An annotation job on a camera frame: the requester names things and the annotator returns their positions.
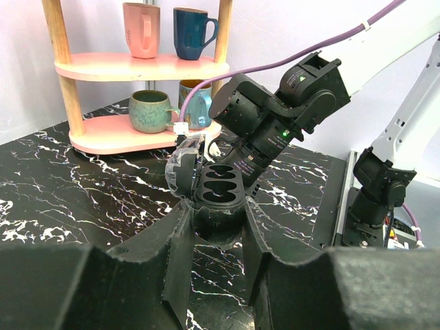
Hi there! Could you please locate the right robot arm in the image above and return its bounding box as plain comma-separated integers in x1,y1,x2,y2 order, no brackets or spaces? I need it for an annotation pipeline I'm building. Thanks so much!
209,1,439,248

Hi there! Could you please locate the dark blue mug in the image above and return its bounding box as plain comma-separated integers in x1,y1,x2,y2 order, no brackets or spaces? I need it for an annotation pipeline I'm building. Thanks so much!
173,8,219,61

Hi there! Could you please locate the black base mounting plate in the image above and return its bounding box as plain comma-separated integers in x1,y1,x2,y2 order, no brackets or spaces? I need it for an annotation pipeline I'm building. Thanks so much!
309,151,389,250

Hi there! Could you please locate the green ceramic mug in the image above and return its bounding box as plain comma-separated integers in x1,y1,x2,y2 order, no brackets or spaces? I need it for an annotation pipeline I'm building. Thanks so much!
129,90,180,134

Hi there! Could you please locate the light blue ceramic mug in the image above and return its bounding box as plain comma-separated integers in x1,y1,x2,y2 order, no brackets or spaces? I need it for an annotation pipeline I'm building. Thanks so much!
178,80,212,130

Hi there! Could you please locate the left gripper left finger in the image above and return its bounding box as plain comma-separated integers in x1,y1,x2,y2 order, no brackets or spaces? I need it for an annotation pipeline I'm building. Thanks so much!
61,201,195,329

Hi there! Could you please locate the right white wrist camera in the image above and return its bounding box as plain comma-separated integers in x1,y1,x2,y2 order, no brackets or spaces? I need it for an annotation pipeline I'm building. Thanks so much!
173,122,221,162

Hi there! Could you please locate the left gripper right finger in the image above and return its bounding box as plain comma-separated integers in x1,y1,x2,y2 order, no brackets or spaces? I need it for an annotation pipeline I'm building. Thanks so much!
242,197,351,329

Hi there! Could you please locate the black earbud charging case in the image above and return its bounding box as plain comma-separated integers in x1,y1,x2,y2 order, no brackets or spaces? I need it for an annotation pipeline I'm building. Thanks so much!
165,134,245,250

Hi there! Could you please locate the pink mug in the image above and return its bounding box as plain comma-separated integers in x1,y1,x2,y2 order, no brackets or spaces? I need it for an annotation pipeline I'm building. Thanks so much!
123,2,160,59

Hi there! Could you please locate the pink three-tier shelf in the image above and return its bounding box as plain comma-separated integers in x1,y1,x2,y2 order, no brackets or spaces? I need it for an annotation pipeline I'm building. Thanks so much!
42,0,232,155

